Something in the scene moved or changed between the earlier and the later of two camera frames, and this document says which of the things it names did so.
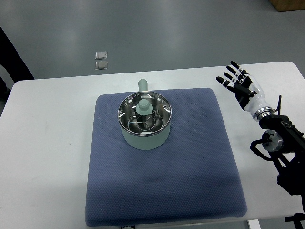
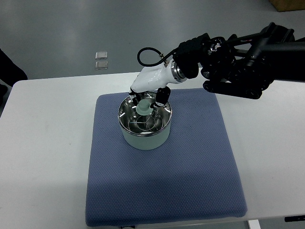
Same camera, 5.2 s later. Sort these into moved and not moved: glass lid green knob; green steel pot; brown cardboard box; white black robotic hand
Moved: white black robotic hand
Not moved: brown cardboard box; green steel pot; glass lid green knob
